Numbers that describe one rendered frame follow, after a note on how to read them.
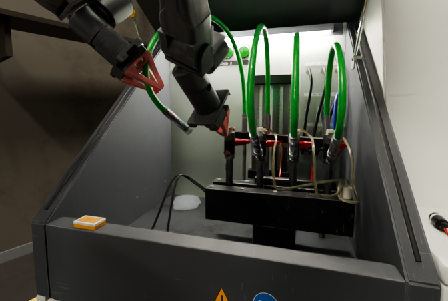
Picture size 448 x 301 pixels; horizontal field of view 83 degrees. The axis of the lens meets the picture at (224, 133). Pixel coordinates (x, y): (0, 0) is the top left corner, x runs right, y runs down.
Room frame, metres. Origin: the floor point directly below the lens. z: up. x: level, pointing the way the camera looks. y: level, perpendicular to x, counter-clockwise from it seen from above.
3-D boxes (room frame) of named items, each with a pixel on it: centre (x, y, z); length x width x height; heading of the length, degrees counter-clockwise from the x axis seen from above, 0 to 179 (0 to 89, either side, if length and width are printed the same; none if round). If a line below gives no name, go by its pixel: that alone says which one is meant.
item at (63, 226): (0.42, 0.05, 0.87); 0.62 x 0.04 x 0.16; 74
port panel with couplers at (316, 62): (0.84, -0.32, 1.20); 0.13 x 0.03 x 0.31; 74
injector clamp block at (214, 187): (0.62, -0.13, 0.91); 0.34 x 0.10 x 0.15; 74
